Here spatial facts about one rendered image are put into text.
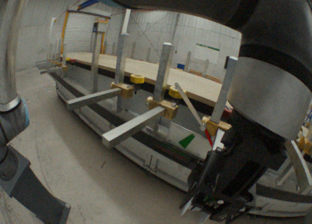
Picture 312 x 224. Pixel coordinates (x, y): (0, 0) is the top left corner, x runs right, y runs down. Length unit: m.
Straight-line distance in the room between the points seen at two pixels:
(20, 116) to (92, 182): 0.86
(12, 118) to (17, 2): 0.44
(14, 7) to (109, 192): 1.30
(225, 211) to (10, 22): 0.65
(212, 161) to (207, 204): 0.06
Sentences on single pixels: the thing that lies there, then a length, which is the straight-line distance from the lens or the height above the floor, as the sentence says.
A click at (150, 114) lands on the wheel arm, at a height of 0.85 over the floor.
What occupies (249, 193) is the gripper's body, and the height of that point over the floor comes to 0.97.
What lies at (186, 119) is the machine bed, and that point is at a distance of 0.75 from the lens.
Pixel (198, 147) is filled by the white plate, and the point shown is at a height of 0.74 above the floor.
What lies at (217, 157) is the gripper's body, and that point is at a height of 0.97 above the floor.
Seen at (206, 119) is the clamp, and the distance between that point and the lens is 0.49.
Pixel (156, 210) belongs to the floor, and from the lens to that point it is 1.13.
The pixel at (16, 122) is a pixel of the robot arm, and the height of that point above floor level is 0.79.
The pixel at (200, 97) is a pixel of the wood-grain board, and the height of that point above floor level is 0.89.
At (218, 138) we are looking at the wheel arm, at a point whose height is 0.86.
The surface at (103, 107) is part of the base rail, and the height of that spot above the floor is 0.70.
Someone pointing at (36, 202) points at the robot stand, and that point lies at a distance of 0.86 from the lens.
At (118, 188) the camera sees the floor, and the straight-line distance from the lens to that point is 1.19.
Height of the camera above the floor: 1.06
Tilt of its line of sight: 24 degrees down
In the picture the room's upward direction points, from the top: 11 degrees clockwise
